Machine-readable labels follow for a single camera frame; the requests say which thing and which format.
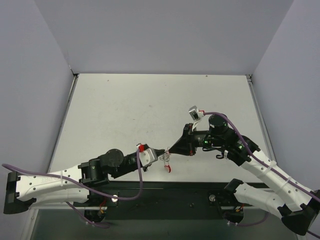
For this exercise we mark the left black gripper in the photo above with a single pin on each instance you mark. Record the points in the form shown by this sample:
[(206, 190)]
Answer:
[(145, 167)]

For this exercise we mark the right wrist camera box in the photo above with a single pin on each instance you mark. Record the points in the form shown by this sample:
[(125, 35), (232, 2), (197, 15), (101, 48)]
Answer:
[(193, 111)]

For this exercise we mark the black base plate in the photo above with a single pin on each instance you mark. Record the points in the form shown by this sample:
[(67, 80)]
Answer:
[(168, 201)]

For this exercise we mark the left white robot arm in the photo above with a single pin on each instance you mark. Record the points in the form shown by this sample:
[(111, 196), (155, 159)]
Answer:
[(75, 184)]

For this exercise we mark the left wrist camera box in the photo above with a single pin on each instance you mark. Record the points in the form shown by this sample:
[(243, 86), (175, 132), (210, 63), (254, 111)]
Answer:
[(148, 157)]

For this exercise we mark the red handled keyring holder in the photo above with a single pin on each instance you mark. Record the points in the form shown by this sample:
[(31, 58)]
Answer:
[(165, 158)]

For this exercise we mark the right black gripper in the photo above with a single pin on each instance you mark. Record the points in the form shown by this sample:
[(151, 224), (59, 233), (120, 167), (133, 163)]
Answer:
[(189, 139)]

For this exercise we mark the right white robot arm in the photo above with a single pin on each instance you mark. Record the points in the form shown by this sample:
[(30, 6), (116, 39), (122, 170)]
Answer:
[(296, 205)]

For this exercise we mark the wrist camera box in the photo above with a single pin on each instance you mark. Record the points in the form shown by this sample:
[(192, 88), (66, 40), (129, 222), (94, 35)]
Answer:
[(148, 157), (193, 111)]

